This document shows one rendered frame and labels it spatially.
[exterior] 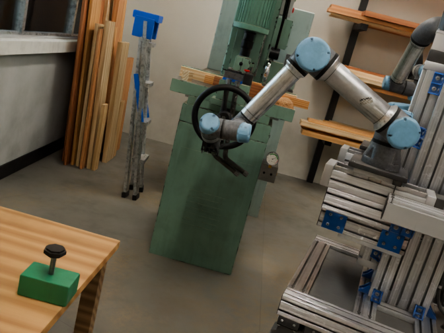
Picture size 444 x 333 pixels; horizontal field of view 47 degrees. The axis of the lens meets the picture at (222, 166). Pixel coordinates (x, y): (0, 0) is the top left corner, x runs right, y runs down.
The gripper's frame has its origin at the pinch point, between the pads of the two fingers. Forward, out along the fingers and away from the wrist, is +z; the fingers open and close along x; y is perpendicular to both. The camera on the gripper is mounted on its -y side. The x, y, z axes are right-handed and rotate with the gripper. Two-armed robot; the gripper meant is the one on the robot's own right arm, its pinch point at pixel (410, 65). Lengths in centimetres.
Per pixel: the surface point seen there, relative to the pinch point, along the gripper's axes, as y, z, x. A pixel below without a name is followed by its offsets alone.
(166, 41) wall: 5, 176, -179
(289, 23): -15, -32, -72
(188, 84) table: 19, -65, -116
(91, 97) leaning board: 45, 34, -198
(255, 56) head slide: 4, -40, -87
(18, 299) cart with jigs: 55, -211, -124
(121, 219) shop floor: 104, -34, -153
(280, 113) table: 27, -66, -71
